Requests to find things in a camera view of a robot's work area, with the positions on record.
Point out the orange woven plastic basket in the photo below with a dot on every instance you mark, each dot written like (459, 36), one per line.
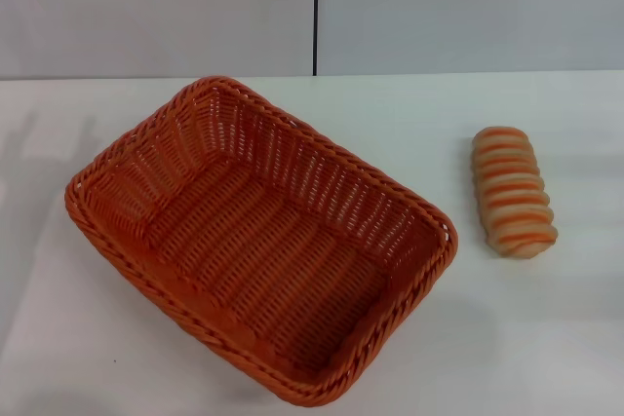
(273, 260)

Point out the orange striped bread loaf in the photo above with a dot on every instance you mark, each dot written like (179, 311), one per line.
(512, 192)

